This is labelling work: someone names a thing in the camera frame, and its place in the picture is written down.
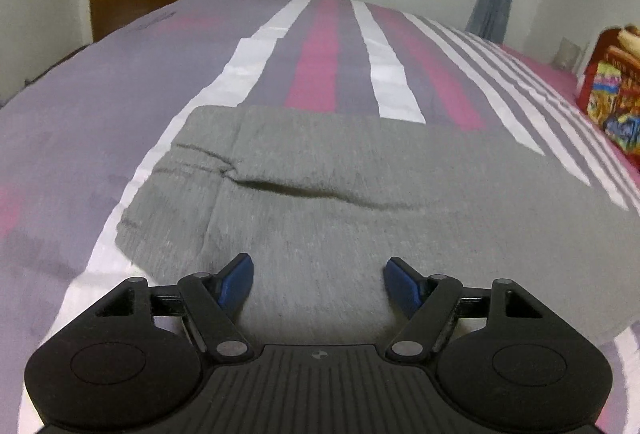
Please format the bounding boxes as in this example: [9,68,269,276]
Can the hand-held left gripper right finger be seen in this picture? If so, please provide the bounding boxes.
[383,257,545,360]

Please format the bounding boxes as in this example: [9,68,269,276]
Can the grey pants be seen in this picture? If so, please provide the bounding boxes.
[115,104,640,350]

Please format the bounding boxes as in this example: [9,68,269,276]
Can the striped bed sheet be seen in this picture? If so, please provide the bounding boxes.
[0,0,640,434]

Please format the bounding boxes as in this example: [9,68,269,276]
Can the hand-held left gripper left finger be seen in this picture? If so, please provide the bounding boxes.
[95,253,256,362]

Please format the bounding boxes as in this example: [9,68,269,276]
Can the white wall socket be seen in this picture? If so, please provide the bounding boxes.
[552,36,584,70]

